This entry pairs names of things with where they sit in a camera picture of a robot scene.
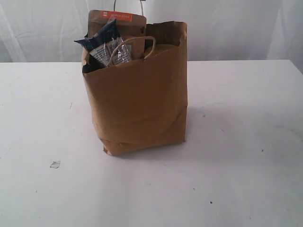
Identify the gold lid plastic jar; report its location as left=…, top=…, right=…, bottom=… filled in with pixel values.
left=144, top=44, right=177, bottom=57

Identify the dark blue biscuit packet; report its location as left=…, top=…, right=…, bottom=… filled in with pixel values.
left=75, top=19, right=132, bottom=67

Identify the brown kraft pouch orange label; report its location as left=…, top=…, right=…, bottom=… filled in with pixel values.
left=82, top=10, right=146, bottom=60

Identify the brown paper bag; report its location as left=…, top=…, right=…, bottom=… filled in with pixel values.
left=81, top=21, right=187, bottom=156

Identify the small torn paper scrap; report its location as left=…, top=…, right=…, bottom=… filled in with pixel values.
left=50, top=160, right=61, bottom=169

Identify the white curtain backdrop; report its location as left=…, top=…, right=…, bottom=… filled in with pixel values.
left=0, top=0, right=303, bottom=65

